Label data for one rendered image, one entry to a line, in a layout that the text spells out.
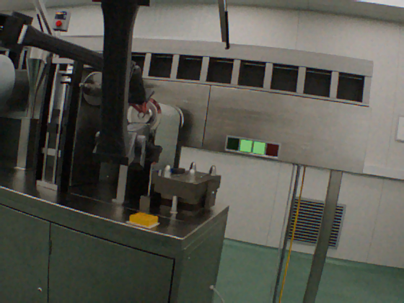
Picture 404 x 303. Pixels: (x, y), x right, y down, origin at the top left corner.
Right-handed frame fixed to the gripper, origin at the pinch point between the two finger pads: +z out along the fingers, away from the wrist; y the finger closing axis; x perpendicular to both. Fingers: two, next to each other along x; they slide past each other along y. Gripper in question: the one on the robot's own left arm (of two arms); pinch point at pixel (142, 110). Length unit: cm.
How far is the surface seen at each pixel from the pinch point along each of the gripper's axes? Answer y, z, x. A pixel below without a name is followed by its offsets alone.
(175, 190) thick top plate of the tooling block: 18.8, 17.8, -19.7
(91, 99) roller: -27.9, 3.2, 4.2
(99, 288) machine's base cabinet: 5, 26, -62
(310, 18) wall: 49, 104, 288
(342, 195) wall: 119, 230, 146
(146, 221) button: 18.7, 5.5, -40.4
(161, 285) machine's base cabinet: 27, 19, -55
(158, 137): 5.8, 10.7, -2.4
